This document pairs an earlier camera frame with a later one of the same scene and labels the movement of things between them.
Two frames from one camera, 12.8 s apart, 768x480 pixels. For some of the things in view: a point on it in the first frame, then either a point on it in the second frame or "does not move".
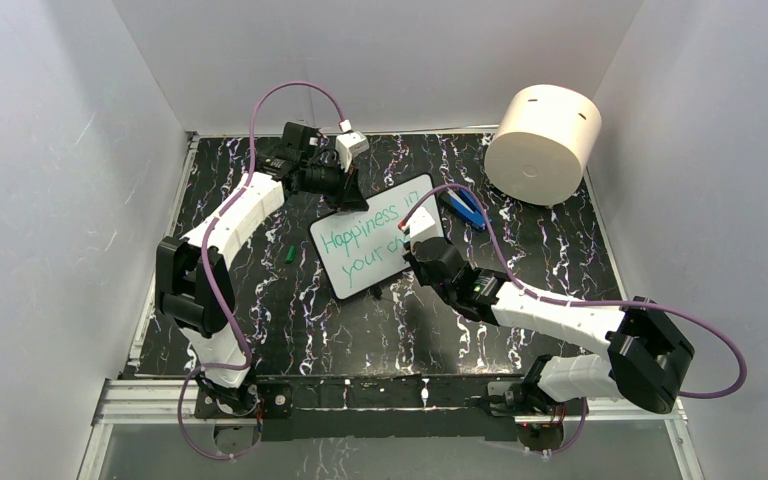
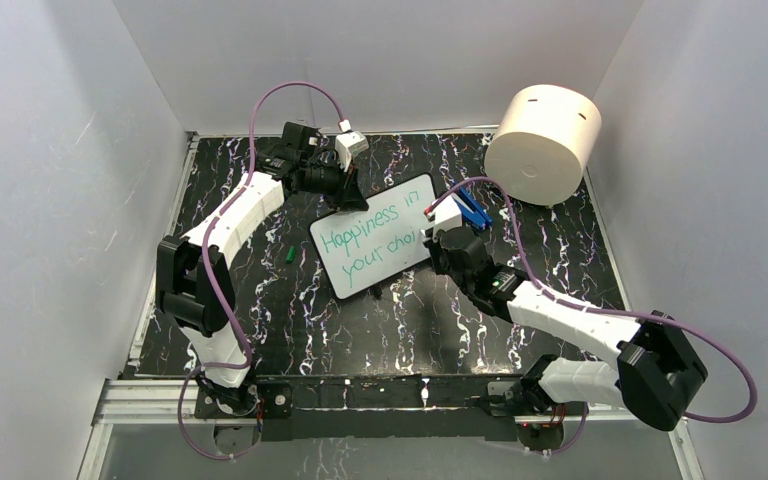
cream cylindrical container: (543, 144) does not move
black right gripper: (409, 256) to (434, 247)
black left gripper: (352, 199) does not move
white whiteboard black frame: (358, 249) does not move
